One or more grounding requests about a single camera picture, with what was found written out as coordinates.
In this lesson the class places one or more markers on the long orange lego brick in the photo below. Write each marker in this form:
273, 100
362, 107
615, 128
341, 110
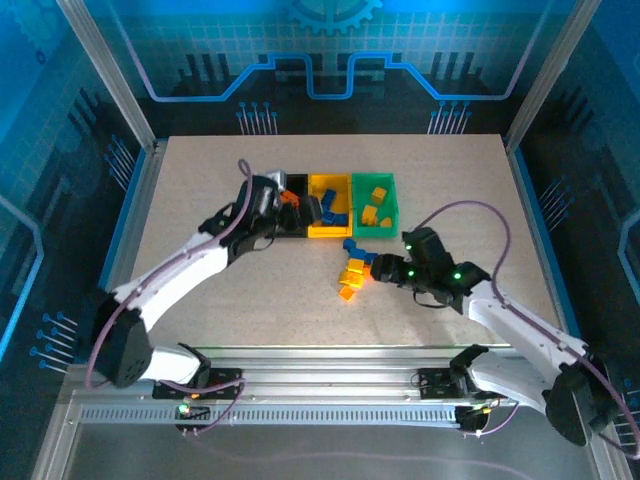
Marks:
289, 198

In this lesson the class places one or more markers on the long blue lego brick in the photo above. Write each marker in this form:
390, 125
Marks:
329, 196

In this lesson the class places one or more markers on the small blue lego brick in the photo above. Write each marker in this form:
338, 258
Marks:
348, 244
342, 220
370, 258

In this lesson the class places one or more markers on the small yellow lego brick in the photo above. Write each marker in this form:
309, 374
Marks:
386, 222

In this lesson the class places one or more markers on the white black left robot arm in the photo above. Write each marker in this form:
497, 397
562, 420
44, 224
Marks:
175, 275

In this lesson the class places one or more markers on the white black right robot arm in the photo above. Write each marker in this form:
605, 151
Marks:
520, 325

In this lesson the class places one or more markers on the black plastic bin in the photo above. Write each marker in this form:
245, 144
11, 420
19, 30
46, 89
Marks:
300, 182

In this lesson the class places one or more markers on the yellow plastic bin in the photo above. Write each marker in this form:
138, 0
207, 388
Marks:
344, 195

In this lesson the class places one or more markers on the small amber lego brick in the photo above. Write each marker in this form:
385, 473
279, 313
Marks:
346, 294

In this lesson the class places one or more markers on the green plastic bin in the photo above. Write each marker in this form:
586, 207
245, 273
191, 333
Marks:
361, 192

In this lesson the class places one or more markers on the small controller board green light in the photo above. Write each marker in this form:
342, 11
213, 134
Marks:
190, 412

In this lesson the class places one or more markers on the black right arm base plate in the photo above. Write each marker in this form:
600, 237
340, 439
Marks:
432, 380

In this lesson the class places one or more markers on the aluminium extrusion rail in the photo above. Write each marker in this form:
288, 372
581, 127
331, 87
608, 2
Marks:
325, 370

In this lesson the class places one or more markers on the aluminium table side rail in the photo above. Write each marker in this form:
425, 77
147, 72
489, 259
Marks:
132, 225

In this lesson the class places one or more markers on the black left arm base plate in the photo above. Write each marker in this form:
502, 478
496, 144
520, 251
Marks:
227, 376

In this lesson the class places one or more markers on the aluminium frame post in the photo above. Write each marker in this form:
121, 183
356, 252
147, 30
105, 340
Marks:
109, 75
550, 75

